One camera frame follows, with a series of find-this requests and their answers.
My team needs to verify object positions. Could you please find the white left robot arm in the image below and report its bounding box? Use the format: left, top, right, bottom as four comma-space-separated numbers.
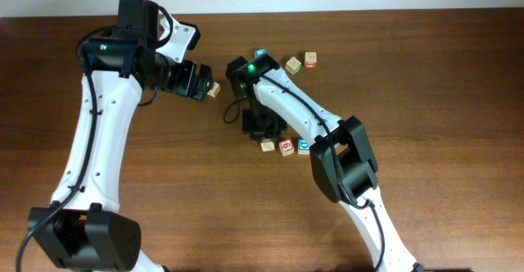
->
27, 0, 214, 271

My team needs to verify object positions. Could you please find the plain wooden block near left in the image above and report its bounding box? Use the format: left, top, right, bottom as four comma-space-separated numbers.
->
207, 82, 221, 97

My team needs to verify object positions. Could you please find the red letter I block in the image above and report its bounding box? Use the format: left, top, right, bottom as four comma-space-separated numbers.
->
260, 140, 275, 152

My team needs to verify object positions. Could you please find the wooden block red bottom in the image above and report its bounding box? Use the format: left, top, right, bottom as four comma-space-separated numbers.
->
305, 52, 318, 69

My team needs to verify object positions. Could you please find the blue letter D block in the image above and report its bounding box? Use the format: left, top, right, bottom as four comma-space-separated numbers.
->
297, 138, 309, 155

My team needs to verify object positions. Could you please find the red number 9 block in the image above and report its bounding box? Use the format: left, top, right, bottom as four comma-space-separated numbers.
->
278, 138, 295, 156

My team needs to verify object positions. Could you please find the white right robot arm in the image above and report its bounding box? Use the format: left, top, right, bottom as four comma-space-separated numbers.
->
225, 54, 423, 272

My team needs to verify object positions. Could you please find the blue top wooden block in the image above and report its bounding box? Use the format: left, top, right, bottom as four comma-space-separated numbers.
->
255, 48, 267, 57

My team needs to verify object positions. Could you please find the wooden block green print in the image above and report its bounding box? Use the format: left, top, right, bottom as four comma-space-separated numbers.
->
285, 57, 302, 75

